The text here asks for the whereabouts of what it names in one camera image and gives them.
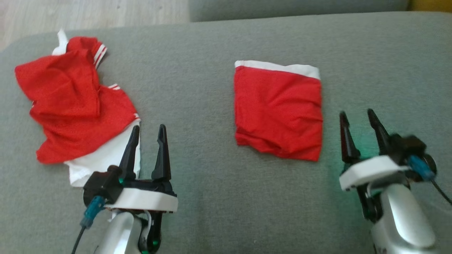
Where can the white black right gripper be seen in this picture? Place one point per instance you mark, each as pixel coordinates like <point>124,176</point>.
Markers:
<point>370,169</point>

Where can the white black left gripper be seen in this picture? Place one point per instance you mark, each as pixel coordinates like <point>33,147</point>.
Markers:
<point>148,201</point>

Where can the red shorts white trim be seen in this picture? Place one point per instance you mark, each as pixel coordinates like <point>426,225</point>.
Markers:
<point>279,109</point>

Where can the red white basketball jersey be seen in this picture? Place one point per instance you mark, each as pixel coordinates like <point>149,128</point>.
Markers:
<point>70,106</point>

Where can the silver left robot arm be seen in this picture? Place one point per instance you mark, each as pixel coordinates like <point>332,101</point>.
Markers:
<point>118,233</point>

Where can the yellow and grey sofa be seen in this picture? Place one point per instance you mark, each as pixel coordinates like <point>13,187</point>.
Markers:
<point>197,70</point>

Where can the grey sofa seat cushion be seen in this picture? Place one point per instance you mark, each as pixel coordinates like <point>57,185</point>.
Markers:
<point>300,8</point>

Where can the yellow sofa backrest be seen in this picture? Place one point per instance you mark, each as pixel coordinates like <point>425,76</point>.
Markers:
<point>430,5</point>

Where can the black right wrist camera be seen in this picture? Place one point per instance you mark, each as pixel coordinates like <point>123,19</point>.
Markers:
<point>409,146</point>

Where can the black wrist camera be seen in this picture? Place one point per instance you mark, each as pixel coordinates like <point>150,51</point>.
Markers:
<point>102,185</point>
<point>409,146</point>

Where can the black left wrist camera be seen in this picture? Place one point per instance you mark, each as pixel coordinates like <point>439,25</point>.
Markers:
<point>102,185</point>

